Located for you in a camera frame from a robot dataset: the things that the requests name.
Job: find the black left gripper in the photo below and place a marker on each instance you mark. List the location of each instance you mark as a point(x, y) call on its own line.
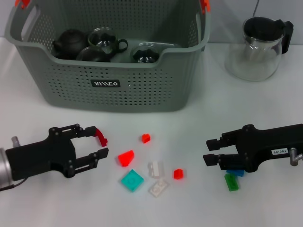
point(47, 156)

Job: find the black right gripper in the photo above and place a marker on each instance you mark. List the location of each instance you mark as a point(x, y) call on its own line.
point(265, 144)

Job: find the dark red curved brick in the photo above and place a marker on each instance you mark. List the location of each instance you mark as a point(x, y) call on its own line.
point(102, 138)

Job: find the blue square brick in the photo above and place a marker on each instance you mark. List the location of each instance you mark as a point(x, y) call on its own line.
point(236, 173)

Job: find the red sloped brick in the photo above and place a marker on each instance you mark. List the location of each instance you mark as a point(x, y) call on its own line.
point(126, 158)

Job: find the teal square brick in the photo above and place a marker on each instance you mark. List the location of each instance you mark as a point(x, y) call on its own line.
point(132, 180)

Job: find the white tall brick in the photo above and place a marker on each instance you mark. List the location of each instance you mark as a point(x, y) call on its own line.
point(155, 169)

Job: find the white two-stud brick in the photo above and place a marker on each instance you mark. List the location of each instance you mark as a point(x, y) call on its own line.
point(158, 188)

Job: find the glass teacup with black base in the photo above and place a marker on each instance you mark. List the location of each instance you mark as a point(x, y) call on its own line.
point(104, 42)
point(90, 55)
point(145, 55)

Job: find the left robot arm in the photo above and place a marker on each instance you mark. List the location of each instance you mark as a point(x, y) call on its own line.
point(4, 170)

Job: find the grey perforated plastic storage bin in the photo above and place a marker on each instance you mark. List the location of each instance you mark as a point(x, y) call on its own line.
point(142, 94)

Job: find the green flat brick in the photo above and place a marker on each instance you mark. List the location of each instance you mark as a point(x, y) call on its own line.
point(232, 183)

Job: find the small red brick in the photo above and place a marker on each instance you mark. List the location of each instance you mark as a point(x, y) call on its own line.
point(178, 174)
point(146, 138)

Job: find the right wrist metal plug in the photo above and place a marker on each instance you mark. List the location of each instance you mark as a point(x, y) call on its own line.
point(294, 158)

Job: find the wrist metal plug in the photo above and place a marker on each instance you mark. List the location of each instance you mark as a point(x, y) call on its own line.
point(15, 140)
point(294, 158)

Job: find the left wrist metal plug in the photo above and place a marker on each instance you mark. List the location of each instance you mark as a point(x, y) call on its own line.
point(15, 140)

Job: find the black clay teapot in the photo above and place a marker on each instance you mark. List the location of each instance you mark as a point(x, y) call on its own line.
point(68, 42)

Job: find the glass pitcher with black lid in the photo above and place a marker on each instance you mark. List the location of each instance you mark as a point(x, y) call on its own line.
point(262, 28)

